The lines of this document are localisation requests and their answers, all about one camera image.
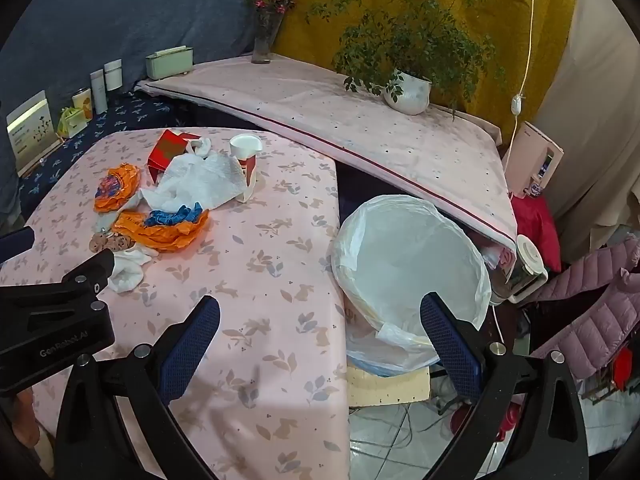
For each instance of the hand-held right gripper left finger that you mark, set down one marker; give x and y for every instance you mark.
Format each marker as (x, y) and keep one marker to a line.
(192, 350)

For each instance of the bin with white plastic liner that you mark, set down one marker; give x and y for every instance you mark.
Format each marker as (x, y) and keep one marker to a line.
(410, 260)

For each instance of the pink appliance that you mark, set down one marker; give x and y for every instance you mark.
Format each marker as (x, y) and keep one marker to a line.
(525, 160)

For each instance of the tall white bottle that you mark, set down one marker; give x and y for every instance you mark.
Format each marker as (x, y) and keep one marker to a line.
(99, 92)

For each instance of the blue-grey backdrop cloth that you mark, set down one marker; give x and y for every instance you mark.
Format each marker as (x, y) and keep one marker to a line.
(150, 10)

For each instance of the long orange plastic wrapper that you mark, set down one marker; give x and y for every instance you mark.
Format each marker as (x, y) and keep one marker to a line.
(160, 237)

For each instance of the brown cookie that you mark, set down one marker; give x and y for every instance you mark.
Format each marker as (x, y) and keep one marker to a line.
(120, 242)
(98, 243)

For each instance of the beige curtain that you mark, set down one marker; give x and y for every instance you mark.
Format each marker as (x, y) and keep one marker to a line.
(595, 135)

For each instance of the glass vase with pink flowers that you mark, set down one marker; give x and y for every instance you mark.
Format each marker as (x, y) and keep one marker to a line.
(262, 45)

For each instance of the white paper towel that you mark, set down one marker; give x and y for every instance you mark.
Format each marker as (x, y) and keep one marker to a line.
(200, 180)

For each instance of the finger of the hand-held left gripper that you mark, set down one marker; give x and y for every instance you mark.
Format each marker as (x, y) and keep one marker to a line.
(75, 280)
(15, 244)

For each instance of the potted green plant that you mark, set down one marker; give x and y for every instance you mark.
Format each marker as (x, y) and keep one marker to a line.
(407, 92)

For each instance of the white tissue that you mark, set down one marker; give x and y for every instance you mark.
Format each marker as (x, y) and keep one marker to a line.
(127, 270)

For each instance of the pink rabbit print tablecloth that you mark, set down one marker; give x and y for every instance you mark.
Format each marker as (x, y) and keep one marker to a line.
(250, 270)

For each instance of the yellow backdrop cloth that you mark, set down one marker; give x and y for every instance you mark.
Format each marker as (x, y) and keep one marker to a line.
(500, 10)

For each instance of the short white jar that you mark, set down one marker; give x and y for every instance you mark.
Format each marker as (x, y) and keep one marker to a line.
(113, 76)

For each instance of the round orange plastic wrapper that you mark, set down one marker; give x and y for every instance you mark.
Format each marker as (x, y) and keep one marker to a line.
(117, 185)

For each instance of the navy leaf print cloth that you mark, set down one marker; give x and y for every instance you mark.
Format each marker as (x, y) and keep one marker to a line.
(125, 115)

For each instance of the small green package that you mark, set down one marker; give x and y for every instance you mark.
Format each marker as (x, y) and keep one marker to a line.
(71, 122)

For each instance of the pale green tissue box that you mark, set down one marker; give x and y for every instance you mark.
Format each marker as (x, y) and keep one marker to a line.
(170, 64)

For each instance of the blue glove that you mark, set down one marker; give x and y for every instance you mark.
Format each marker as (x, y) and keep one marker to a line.
(170, 216)

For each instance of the beige foam block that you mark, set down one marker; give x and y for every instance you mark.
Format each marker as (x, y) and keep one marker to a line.
(385, 390)

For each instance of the white card frame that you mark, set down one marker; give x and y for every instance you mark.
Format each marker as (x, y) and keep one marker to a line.
(30, 130)

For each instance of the pink shelf cloth red stripe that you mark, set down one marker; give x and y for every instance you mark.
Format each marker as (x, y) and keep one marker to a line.
(350, 130)

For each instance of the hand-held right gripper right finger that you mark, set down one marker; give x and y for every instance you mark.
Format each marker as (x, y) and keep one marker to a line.
(450, 355)

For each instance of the pink down jacket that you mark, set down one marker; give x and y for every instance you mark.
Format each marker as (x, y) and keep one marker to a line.
(595, 300)

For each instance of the small box with orange print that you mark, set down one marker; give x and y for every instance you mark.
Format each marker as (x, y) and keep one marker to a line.
(83, 104)

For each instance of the red white paper cup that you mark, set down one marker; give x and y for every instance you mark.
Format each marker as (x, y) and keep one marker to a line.
(246, 157)

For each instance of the red gold patterned box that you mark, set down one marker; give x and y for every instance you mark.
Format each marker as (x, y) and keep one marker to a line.
(167, 155)

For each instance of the person's left hand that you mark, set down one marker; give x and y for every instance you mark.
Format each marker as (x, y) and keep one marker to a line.
(25, 422)

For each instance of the white blender jug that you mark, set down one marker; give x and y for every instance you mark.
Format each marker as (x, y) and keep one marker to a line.
(527, 260)

